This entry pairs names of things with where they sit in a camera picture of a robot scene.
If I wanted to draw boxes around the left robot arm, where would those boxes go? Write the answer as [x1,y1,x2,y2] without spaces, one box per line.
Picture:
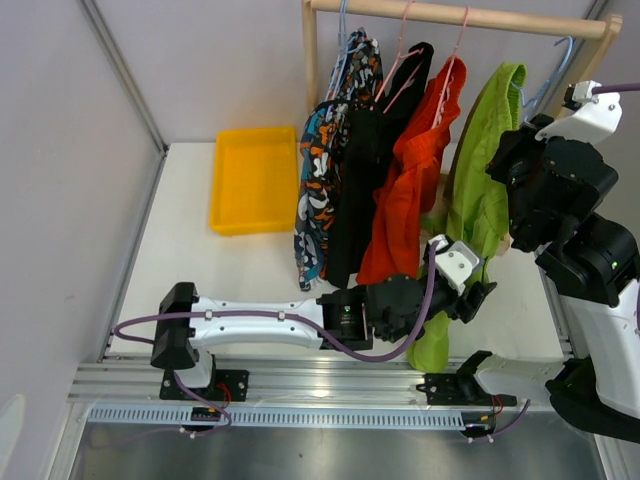
[151,274,497,400]

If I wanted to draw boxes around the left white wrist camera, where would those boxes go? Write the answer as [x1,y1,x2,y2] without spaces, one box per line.
[428,234,484,296]

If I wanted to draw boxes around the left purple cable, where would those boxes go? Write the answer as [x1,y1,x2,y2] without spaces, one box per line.
[113,238,449,444]

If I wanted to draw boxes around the green shorts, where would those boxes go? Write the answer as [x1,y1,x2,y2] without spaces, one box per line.
[405,61,529,373]

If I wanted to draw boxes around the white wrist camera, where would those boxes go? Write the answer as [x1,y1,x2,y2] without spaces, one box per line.
[535,80,622,145]
[428,234,484,296]

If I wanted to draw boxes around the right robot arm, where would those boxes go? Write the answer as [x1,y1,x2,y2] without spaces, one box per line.
[456,114,639,443]

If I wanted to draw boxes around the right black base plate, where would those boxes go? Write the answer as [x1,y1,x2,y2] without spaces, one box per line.
[415,373,517,407]

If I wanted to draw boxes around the aluminium mounting rail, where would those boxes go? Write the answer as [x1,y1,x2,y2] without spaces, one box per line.
[67,355,576,414]

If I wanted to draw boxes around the black shorts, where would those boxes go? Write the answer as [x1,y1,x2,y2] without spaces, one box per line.
[324,42,434,288]

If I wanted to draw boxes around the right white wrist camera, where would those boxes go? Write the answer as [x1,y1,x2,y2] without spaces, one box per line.
[535,80,622,145]

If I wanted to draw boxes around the yellow plastic tray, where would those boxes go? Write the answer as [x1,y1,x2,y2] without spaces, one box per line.
[209,126,299,236]

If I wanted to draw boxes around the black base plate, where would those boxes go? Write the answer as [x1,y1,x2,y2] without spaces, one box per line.
[159,369,250,403]
[415,373,517,407]

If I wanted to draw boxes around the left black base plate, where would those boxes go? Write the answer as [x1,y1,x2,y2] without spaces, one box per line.
[159,369,250,403]

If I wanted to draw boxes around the slotted cable duct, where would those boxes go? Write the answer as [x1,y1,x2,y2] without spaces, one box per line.
[87,404,492,431]

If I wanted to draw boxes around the blue patterned shorts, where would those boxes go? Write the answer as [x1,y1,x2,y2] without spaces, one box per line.
[293,100,349,292]

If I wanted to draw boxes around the wooden clothes rack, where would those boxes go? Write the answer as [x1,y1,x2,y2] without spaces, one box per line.
[302,1,622,114]

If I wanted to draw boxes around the orange patterned camo shorts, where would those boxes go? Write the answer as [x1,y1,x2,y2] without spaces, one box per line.
[324,28,384,102]

